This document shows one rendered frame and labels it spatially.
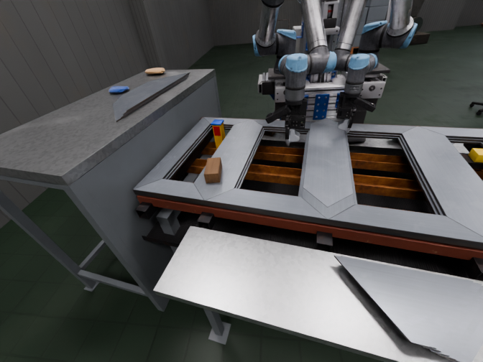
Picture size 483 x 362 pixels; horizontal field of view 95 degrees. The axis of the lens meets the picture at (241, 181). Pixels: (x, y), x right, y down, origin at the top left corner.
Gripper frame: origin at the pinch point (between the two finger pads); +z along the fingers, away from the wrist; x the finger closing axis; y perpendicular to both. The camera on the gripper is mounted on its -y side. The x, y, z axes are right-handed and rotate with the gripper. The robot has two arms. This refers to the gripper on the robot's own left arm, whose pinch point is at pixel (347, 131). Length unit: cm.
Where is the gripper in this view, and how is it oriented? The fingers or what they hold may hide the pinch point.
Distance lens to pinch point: 130.2
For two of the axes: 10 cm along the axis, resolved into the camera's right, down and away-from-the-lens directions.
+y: -9.6, -1.1, 2.7
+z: 0.9, 7.7, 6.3
